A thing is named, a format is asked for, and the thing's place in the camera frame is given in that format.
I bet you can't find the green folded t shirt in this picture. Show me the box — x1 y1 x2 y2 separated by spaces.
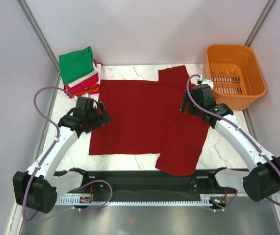
58 46 94 85

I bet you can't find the pink red folded t shirt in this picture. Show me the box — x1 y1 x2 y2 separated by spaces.
64 74 100 96

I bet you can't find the orange plastic basket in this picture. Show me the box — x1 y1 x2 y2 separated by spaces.
203 44 267 110

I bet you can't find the aluminium frame post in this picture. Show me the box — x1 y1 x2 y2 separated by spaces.
244 0 277 47
16 0 60 71

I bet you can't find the white folded t shirt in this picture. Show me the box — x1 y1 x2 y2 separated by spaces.
68 60 102 88

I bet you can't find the left aluminium frame post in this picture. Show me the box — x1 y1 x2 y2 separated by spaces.
16 0 60 71

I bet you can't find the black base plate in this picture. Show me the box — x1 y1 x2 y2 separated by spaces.
56 168 237 202

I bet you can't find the dark red t shirt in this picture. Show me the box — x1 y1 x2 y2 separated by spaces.
89 66 209 176

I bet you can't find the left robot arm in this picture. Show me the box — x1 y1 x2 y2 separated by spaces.
13 97 111 213

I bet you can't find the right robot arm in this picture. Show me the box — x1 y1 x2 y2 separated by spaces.
180 84 280 202

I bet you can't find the orange print folded t shirt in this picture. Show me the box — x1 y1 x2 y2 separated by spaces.
76 83 100 96

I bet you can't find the white slotted cable duct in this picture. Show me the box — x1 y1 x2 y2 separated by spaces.
56 192 226 207

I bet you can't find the right aluminium frame post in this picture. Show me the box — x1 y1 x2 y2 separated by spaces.
244 0 277 47

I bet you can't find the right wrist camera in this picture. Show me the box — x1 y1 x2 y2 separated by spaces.
197 75 214 89

